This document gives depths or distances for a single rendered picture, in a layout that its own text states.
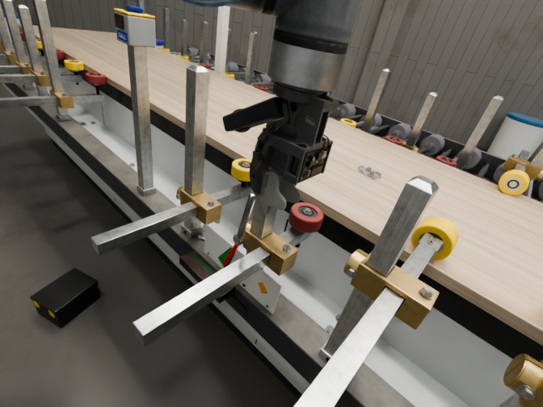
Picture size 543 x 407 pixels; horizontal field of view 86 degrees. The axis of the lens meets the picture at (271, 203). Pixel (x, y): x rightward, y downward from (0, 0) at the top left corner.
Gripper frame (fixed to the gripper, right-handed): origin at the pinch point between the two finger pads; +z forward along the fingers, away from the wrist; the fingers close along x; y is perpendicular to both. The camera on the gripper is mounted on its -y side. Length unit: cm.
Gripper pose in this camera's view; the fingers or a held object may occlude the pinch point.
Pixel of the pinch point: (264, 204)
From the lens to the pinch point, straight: 49.5
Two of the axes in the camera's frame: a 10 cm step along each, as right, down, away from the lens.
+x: 6.6, -3.1, 6.8
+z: -1.7, 8.2, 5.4
